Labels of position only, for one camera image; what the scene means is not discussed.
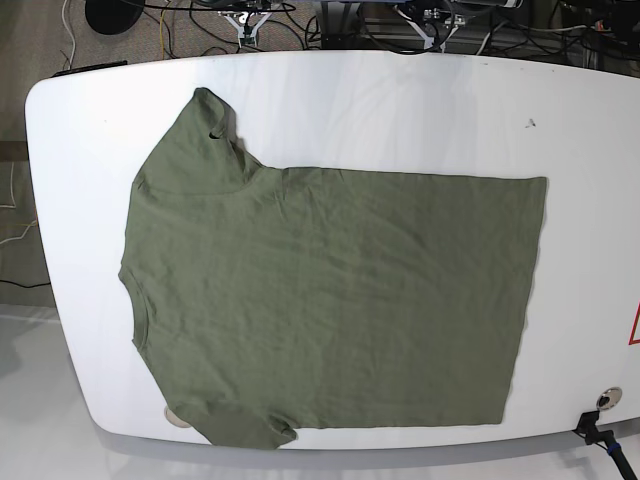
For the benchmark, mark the olive green T-shirt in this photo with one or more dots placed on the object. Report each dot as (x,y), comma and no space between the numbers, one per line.
(266,300)

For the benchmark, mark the left silver table grommet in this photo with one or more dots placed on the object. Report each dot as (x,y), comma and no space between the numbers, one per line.
(174,420)

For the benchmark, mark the silver table grommet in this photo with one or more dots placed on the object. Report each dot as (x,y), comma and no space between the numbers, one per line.
(609,399)
(174,420)

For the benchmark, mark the black round stand base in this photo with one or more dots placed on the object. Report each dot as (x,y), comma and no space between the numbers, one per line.
(112,17)

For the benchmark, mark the red triangle sticker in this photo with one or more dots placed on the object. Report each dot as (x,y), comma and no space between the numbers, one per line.
(634,337)

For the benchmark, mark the right silver table grommet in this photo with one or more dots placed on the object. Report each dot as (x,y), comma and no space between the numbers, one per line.
(609,399)

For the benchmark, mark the aluminium frame base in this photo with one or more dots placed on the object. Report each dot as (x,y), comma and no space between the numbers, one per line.
(407,27)

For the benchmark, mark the black clamp with cable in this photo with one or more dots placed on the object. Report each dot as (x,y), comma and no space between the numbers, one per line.
(588,431)

